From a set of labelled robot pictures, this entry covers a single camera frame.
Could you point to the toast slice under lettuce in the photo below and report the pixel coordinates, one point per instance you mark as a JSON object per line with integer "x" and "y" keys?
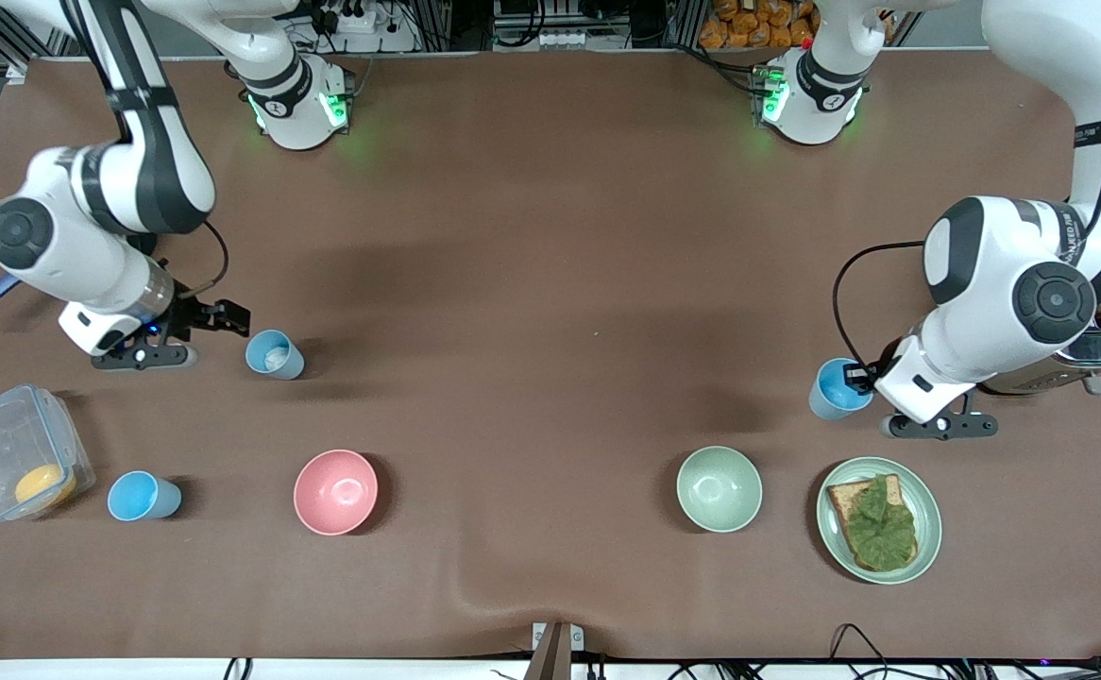
{"x": 841, "y": 499}

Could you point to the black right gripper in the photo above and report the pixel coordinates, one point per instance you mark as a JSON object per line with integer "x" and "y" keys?
{"x": 186, "y": 314}

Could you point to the yellow round food piece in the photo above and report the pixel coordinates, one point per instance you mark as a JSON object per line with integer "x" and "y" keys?
{"x": 43, "y": 485}

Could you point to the beige chrome toaster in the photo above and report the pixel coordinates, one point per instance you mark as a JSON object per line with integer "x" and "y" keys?
{"x": 1098, "y": 354}

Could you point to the metal table edge bracket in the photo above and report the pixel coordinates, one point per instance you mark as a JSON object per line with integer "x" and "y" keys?
{"x": 555, "y": 652}

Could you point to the pale green bowl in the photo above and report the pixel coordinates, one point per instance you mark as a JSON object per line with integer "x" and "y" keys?
{"x": 719, "y": 488}

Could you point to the small white power strip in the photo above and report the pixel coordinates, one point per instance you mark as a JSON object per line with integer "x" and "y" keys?
{"x": 564, "y": 39}

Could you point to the pink bowl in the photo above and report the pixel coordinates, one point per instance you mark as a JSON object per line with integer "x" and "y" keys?
{"x": 335, "y": 491}

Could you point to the pale green plate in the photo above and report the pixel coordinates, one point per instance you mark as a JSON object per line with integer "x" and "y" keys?
{"x": 928, "y": 510}

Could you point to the brown table cloth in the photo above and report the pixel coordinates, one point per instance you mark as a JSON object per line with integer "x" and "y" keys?
{"x": 550, "y": 208}

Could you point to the orange packaged snacks pile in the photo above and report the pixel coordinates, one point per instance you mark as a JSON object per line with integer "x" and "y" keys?
{"x": 749, "y": 24}

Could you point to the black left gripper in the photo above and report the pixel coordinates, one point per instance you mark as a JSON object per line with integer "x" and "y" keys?
{"x": 878, "y": 370}

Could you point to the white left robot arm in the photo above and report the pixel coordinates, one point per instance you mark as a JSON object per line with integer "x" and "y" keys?
{"x": 985, "y": 274}

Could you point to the clear plastic food container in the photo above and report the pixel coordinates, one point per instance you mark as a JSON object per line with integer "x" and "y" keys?
{"x": 3, "y": 444}

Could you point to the blue plastic cup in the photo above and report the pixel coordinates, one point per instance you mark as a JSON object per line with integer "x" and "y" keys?
{"x": 829, "y": 401}
{"x": 275, "y": 357}
{"x": 140, "y": 497}

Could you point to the white power strip with plugs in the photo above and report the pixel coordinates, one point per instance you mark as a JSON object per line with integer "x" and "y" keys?
{"x": 347, "y": 14}

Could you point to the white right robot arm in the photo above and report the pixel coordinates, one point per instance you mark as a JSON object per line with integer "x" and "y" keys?
{"x": 50, "y": 236}

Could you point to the green lettuce leaf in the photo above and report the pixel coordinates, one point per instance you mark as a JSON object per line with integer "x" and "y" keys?
{"x": 881, "y": 529}

